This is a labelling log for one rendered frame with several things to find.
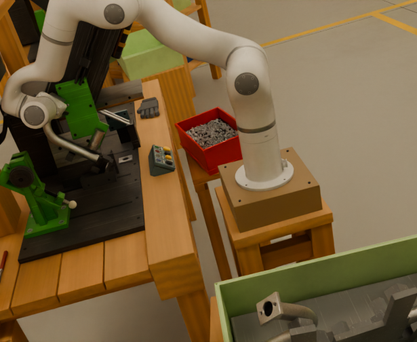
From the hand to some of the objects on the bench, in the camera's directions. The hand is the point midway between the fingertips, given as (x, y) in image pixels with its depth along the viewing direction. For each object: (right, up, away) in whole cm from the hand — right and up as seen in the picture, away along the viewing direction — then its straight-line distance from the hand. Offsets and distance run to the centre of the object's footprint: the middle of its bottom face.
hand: (54, 102), depth 187 cm
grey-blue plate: (+20, -12, +36) cm, 42 cm away
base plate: (+6, -22, +28) cm, 37 cm away
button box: (+38, -25, +14) cm, 48 cm away
